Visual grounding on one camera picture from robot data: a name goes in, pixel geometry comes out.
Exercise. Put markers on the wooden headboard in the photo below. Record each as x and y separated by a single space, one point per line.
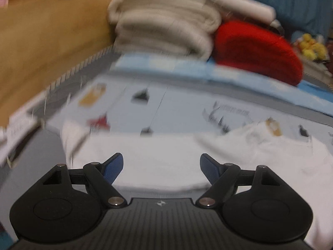
52 44

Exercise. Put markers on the yellow plush toy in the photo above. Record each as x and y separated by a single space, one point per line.
319 51
306 40

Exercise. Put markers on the light blue sheet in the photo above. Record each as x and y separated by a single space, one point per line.
182 67

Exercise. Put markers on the red folded blanket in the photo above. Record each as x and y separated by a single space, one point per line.
255 52

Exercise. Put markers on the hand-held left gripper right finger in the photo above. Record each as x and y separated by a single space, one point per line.
209 170

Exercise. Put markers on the white shirt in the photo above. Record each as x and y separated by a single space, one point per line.
161 161

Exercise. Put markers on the blue curtain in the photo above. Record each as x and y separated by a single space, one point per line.
299 0

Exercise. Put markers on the cream folded blanket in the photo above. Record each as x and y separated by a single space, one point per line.
161 26

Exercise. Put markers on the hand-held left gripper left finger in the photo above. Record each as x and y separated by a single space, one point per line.
113 170

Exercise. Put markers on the white folded cloth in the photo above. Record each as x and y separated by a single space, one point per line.
247 7

